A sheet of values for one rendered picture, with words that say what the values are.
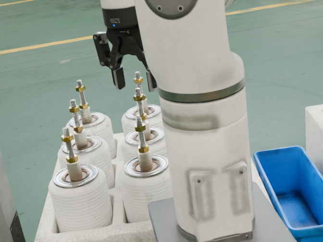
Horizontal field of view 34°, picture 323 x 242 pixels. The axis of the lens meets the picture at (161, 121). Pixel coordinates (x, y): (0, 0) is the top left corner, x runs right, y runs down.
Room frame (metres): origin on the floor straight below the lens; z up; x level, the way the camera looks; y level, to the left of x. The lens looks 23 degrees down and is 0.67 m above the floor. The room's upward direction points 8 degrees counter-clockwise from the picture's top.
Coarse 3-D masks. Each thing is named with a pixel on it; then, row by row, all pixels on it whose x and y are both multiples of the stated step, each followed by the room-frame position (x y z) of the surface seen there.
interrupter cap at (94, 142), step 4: (88, 136) 0.93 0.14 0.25; (92, 136) 0.93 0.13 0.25; (96, 136) 0.92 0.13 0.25; (72, 140) 0.92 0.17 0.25; (88, 140) 0.91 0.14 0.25; (92, 140) 0.91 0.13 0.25; (96, 140) 0.91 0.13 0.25; (100, 140) 0.90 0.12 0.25; (64, 144) 0.91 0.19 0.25; (72, 144) 0.91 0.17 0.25; (88, 144) 0.90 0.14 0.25; (92, 144) 0.89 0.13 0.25; (96, 144) 0.89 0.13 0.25; (100, 144) 0.89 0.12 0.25; (64, 148) 0.89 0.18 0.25; (76, 148) 0.89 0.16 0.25; (80, 148) 0.89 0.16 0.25; (84, 148) 0.89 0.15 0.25; (88, 148) 0.88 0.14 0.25; (92, 148) 0.87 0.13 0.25; (96, 148) 0.87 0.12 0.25; (64, 152) 0.88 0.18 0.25; (76, 152) 0.87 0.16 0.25; (80, 152) 0.86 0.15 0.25; (84, 152) 0.86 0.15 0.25; (88, 152) 0.86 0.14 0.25
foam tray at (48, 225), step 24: (120, 144) 1.03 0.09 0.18; (120, 168) 0.92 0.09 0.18; (48, 192) 0.87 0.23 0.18; (120, 192) 0.83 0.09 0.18; (264, 192) 0.76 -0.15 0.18; (48, 216) 0.78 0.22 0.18; (120, 216) 0.75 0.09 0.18; (48, 240) 0.71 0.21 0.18; (72, 240) 0.71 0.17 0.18; (96, 240) 0.70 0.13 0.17; (120, 240) 0.70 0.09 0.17; (144, 240) 0.70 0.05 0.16
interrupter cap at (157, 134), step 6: (132, 132) 0.92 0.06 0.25; (150, 132) 0.91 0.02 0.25; (156, 132) 0.91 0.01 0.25; (162, 132) 0.90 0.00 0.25; (126, 138) 0.89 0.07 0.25; (132, 138) 0.89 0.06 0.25; (138, 138) 0.89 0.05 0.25; (150, 138) 0.89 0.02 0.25; (156, 138) 0.88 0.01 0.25; (162, 138) 0.88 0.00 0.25; (132, 144) 0.87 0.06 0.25; (138, 144) 0.86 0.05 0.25; (150, 144) 0.86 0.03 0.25
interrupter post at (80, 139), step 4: (76, 132) 0.90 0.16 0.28; (80, 132) 0.89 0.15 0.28; (84, 132) 0.89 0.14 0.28; (76, 136) 0.89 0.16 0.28; (80, 136) 0.89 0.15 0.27; (84, 136) 0.89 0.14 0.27; (76, 140) 0.89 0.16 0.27; (80, 140) 0.89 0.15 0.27; (84, 140) 0.89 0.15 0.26; (76, 144) 0.89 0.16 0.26; (80, 144) 0.89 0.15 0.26; (84, 144) 0.89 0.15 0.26
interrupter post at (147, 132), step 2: (146, 122) 0.89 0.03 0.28; (148, 122) 0.89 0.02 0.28; (146, 124) 0.89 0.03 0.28; (148, 124) 0.89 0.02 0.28; (146, 126) 0.89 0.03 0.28; (148, 126) 0.89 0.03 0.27; (146, 128) 0.89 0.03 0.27; (148, 128) 0.89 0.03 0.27; (146, 130) 0.89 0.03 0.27; (148, 130) 0.89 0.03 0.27; (144, 132) 0.89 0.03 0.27; (146, 132) 0.89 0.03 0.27; (148, 132) 0.89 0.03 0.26; (144, 134) 0.89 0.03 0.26; (146, 134) 0.89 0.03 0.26; (148, 134) 0.89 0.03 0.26; (150, 134) 0.89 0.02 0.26; (146, 136) 0.89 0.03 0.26; (148, 136) 0.89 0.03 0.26; (150, 136) 0.89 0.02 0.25; (146, 138) 0.89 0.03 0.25; (148, 138) 0.89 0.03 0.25
